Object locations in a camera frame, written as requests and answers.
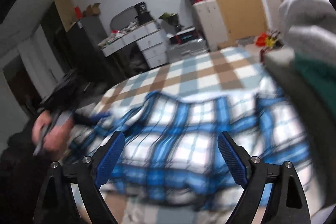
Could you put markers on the black red shoe box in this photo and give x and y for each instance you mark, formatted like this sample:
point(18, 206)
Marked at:
point(185, 36)

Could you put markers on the person's left forearm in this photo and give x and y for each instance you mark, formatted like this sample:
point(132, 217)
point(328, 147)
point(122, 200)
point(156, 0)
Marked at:
point(18, 174)

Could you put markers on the silver suitcase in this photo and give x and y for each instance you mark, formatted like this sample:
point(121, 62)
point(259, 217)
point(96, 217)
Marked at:
point(183, 52)

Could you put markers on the person's left hand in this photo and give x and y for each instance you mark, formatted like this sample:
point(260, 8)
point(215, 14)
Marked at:
point(57, 140)

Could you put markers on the dark tall cabinet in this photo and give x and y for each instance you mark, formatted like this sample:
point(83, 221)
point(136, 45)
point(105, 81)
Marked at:
point(84, 50)

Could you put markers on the grey sleeve arm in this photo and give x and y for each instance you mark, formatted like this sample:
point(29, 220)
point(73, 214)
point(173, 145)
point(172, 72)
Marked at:
point(281, 56)

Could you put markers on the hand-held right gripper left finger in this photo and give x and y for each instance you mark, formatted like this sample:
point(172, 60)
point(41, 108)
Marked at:
point(109, 161)

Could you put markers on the open cardboard box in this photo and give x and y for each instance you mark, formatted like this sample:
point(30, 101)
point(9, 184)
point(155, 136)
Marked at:
point(92, 11)

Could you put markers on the red packet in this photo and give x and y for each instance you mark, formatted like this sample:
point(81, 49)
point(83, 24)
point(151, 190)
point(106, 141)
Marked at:
point(78, 13)

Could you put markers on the black paper bag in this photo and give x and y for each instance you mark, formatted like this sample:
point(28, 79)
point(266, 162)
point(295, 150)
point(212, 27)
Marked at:
point(141, 12)

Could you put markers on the white desk with drawers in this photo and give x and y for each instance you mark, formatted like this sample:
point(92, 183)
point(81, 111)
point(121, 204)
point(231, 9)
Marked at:
point(152, 43)

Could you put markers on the grey arched panel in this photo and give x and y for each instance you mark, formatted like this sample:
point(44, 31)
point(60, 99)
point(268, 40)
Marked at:
point(122, 18)

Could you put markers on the flat cardboard sheet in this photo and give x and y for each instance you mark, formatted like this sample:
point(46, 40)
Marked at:
point(64, 11)

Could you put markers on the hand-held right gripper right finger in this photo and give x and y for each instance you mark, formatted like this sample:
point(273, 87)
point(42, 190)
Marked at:
point(232, 161)

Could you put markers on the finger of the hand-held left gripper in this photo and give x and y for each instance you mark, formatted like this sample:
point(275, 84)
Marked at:
point(84, 119)

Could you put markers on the pale folded garment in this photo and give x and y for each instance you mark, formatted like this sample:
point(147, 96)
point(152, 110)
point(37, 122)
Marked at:
point(307, 11)

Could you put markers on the yellow black item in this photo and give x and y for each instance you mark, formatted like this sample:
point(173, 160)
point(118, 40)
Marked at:
point(271, 42)

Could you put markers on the blue plaid shirt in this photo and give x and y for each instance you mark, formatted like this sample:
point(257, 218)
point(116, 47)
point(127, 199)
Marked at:
point(199, 129)

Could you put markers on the small cardboard box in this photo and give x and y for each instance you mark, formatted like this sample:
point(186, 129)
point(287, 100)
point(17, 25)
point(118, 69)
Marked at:
point(226, 45)

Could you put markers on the checkered bed sheet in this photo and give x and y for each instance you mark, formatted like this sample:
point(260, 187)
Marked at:
point(183, 74)

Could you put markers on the white wardrobe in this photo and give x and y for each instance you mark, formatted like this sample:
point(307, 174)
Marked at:
point(36, 56)

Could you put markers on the flower bouquet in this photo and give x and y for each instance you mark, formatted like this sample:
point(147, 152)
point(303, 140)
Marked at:
point(169, 19)

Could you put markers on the green folded garment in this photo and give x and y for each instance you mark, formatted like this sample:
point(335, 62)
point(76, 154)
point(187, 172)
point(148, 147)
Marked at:
point(317, 77)

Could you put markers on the red plastic bag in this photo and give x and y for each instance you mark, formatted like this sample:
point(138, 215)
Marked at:
point(260, 40)

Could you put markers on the pile of desk clutter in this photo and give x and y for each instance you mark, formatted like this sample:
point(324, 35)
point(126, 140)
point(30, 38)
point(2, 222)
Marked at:
point(118, 35)

